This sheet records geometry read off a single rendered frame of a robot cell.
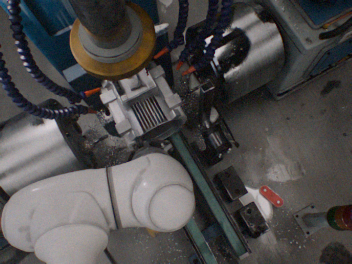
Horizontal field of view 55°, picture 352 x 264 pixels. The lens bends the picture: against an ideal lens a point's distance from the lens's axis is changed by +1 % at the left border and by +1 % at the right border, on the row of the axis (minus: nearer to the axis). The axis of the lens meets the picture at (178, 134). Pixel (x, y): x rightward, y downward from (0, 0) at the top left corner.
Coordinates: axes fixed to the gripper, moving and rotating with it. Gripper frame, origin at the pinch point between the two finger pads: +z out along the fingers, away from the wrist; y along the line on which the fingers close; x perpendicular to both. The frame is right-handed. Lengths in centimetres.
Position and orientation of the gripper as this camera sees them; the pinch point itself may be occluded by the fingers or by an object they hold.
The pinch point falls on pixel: (141, 145)
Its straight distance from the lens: 88.0
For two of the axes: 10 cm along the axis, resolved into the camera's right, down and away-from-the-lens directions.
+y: -8.7, 4.8, -0.9
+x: 4.4, 8.6, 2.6
